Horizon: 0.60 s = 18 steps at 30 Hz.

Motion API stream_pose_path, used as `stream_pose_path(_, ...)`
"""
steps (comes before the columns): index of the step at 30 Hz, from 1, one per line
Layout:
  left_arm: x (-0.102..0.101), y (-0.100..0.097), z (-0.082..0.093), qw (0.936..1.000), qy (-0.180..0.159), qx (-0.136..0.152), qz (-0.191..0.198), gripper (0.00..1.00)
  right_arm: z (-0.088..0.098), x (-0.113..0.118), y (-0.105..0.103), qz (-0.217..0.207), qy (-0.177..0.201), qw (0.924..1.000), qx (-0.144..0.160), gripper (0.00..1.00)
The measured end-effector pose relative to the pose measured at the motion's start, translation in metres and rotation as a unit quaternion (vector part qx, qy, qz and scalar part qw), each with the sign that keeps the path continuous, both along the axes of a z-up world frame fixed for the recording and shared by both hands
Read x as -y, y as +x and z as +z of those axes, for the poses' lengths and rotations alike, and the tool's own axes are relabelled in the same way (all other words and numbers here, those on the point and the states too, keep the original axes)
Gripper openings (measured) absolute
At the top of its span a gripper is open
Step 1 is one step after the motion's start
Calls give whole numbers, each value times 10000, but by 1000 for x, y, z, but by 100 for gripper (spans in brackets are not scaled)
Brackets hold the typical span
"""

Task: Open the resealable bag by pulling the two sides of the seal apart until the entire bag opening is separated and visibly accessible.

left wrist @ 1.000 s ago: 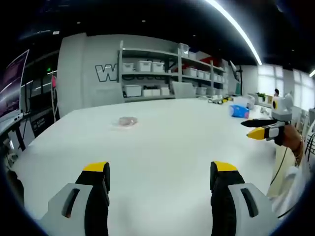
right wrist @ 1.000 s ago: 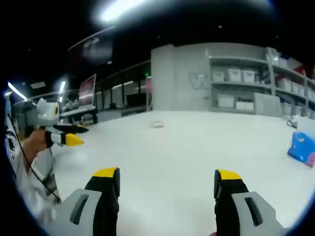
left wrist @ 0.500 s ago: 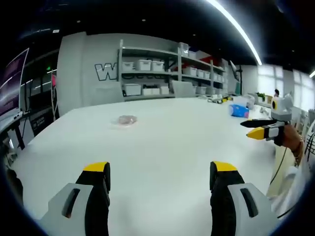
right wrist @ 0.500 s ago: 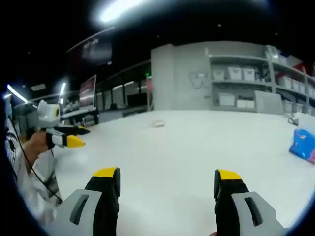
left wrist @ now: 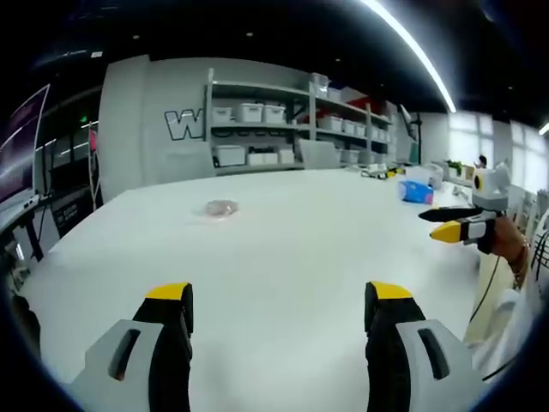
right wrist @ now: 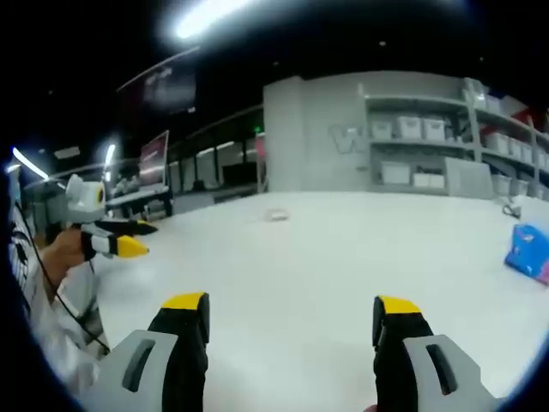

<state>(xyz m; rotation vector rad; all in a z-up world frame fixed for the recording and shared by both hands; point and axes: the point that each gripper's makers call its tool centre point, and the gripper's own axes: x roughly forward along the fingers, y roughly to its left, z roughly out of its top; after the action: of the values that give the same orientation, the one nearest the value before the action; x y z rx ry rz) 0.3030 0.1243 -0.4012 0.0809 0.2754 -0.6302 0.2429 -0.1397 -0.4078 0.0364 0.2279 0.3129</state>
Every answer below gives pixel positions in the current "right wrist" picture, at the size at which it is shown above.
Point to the dark side table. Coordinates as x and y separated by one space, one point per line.
139 199

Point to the pink banner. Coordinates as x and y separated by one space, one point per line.
261 148

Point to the person's white printed clothing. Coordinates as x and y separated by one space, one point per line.
47 335

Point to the person's left hand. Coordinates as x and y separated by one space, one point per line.
64 253

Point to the bright light tube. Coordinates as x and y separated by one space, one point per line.
110 155
30 163

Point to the person's right hand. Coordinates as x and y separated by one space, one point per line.
371 408

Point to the standing display screen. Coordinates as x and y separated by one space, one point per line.
154 159

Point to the hanging dark screen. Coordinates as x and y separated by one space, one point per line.
170 88

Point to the grey shelving unit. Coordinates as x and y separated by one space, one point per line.
467 141

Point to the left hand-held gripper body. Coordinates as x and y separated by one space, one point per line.
83 201

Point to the small grey object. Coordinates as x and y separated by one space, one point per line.
511 209

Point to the grey leaning board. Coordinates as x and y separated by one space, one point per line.
468 178

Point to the blue printed packet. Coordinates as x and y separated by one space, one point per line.
527 253

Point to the long ceiling lamp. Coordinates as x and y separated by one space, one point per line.
206 17

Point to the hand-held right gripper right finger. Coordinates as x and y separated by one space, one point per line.
412 369

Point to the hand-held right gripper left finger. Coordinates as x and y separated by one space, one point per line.
171 369

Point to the row of white storage bins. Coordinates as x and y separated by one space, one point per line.
429 129

